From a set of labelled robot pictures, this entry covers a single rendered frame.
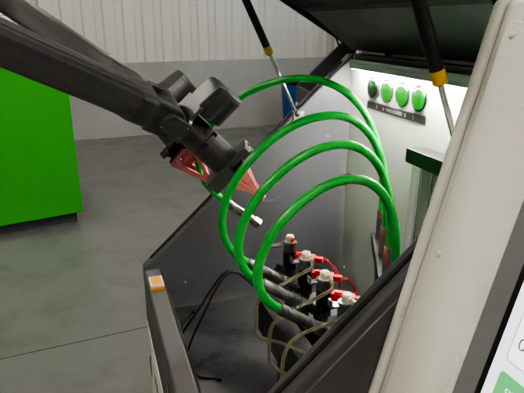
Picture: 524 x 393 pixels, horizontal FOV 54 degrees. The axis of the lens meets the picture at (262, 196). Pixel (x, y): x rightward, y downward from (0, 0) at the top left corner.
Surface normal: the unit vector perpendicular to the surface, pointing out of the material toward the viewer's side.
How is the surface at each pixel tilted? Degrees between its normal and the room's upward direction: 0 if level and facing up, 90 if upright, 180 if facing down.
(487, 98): 76
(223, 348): 0
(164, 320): 0
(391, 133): 90
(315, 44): 90
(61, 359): 0
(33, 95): 90
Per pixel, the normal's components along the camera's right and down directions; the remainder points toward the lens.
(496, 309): -0.92, -0.13
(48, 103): 0.52, 0.28
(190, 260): 0.32, 0.30
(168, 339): 0.00, -0.95
